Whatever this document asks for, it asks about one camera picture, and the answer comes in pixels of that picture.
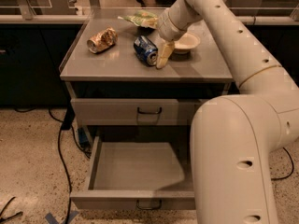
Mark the white paper bowl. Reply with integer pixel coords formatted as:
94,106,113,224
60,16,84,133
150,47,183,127
174,32,200,54

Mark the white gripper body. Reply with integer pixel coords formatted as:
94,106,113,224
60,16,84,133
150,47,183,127
157,8,186,42

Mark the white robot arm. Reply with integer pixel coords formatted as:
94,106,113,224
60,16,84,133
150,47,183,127
158,0,299,224

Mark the open lower grey drawer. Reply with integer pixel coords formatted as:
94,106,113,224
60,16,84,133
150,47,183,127
71,139,195,211

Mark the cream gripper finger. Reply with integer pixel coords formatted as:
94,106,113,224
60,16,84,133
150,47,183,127
156,41,175,69

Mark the green chip bag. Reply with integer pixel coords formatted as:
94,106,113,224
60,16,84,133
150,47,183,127
119,10,158,29

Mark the black floor cable left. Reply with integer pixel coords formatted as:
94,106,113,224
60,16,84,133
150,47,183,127
13,107,92,224

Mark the black cable bottom left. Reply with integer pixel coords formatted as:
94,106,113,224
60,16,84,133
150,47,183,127
0,196,24,224

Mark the blue tape floor marker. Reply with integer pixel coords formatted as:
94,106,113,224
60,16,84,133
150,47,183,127
44,210,80,224

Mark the blue pepsi can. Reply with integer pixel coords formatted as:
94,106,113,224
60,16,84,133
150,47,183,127
134,35,158,66

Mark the crushed gold soda can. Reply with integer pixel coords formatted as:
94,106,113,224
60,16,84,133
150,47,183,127
87,27,118,54

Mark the grey drawer cabinet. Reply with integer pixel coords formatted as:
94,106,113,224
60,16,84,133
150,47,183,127
61,8,233,143

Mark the closed upper grey drawer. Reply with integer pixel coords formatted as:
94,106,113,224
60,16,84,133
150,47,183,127
71,98,205,126

